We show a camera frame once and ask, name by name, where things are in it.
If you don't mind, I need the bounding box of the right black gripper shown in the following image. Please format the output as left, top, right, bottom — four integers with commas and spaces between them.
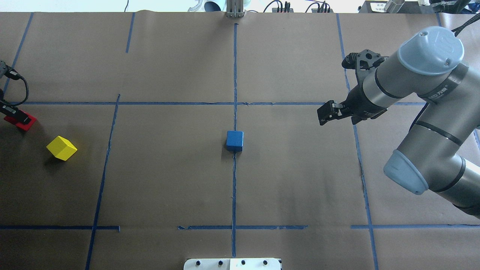
317, 85, 388, 126

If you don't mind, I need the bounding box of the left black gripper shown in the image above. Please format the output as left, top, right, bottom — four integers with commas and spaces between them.
0, 100, 32, 125

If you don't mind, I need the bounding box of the red wooden block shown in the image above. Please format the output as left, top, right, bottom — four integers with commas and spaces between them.
4, 110, 37, 132

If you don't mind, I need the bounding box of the yellow wooden block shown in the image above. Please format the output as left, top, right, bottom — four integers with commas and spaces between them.
46, 136, 78, 161

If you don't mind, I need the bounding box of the blue wooden block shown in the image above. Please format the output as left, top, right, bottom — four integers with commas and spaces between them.
226, 130, 245, 152

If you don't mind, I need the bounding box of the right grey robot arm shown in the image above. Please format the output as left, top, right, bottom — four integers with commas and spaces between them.
317, 26, 480, 218

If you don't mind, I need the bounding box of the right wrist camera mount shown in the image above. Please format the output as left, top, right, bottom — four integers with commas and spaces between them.
341, 49, 389, 85

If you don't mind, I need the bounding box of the aluminium frame post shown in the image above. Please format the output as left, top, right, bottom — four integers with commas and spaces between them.
226, 0, 245, 18

